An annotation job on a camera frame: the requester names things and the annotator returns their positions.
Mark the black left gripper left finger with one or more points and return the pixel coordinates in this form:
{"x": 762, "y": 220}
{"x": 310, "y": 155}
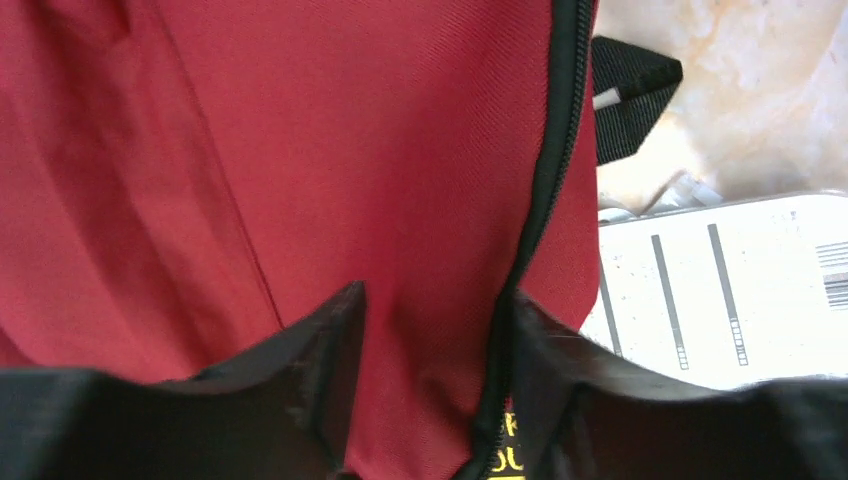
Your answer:
{"x": 281, "y": 409}

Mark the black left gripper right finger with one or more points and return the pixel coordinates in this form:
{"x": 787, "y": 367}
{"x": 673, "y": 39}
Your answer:
{"x": 585, "y": 413}

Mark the red student backpack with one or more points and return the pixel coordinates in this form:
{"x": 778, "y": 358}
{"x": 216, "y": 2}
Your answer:
{"x": 180, "y": 180}

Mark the colourful storey house book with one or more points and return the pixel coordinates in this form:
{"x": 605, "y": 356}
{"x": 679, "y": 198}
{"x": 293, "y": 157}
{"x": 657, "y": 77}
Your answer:
{"x": 508, "y": 464}

